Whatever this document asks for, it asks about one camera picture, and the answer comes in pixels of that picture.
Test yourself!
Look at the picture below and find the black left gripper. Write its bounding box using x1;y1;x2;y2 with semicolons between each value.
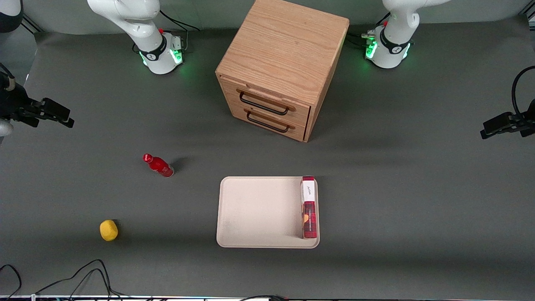
480;98;535;140

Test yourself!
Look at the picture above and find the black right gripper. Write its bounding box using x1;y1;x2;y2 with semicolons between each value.
0;89;75;128

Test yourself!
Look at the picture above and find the long black metal drawer handle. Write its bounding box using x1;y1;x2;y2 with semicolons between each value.
239;91;290;116

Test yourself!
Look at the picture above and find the wooden drawer at cabinet base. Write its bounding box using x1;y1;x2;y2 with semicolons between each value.
228;102;310;142

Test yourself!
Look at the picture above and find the wooden two-drawer cabinet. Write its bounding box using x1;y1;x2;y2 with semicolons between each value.
215;0;350;143

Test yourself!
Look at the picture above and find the red bottle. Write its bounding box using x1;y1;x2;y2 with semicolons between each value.
143;153;175;178

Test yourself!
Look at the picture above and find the yellow lemon-shaped object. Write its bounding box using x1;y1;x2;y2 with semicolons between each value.
99;219;119;242

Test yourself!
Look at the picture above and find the red tartan shortbread box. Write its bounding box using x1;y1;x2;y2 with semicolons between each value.
301;176;318;240

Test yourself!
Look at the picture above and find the beige plastic tray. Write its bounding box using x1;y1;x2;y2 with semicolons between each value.
216;176;321;249

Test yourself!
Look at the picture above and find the black left wrist cable loop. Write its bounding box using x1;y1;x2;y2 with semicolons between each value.
512;66;535;118

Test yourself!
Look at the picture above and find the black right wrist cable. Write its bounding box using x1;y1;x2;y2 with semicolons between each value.
0;63;17;92

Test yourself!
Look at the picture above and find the black frame bar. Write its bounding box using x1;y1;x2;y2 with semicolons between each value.
21;14;43;34

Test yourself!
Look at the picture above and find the black floor cable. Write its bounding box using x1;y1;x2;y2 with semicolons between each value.
0;264;22;300
34;259;126;301
240;294;290;301
67;268;110;301

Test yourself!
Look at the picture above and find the black right arm base cable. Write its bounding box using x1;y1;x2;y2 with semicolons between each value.
133;10;201;54

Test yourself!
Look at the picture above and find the black arm base cable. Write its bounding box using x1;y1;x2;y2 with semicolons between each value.
133;10;201;54
347;13;392;47

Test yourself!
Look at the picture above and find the black left arm base cable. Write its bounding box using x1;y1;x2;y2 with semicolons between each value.
347;13;392;47

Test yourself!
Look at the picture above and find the short black metal drawer handle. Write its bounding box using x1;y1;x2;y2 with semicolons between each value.
246;110;290;134

